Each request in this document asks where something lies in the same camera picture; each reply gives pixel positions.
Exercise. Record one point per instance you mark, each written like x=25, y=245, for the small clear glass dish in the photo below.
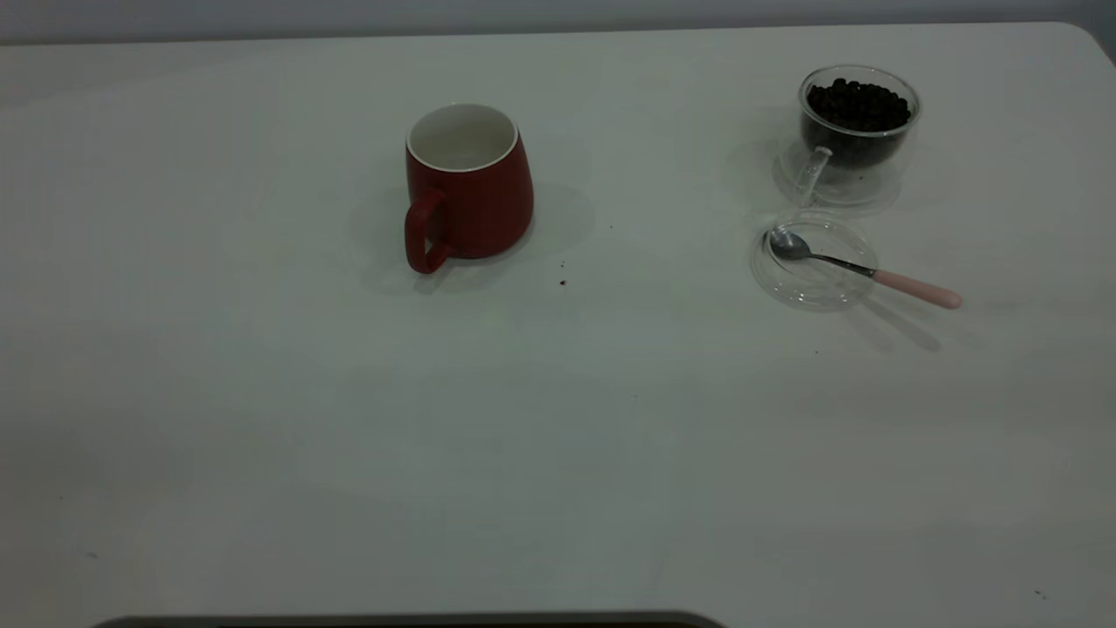
x=815, y=288

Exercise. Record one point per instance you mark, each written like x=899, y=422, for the clear glass saucer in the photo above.
x=876, y=187

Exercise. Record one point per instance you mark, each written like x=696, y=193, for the red ceramic mug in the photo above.
x=484, y=209

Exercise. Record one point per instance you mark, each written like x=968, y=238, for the dark coffee beans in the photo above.
x=859, y=106

